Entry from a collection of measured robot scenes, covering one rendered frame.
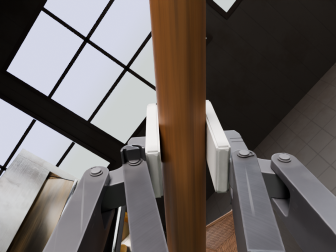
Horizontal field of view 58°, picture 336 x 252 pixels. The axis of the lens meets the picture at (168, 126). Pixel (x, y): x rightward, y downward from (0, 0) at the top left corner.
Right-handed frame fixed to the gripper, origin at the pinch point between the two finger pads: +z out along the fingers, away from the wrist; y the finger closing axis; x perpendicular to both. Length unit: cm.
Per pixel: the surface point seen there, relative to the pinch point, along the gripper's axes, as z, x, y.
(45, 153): 280, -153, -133
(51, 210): 118, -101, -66
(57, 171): 150, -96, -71
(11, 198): 113, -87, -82
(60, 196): 131, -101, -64
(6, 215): 102, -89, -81
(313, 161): 211, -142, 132
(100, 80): 285, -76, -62
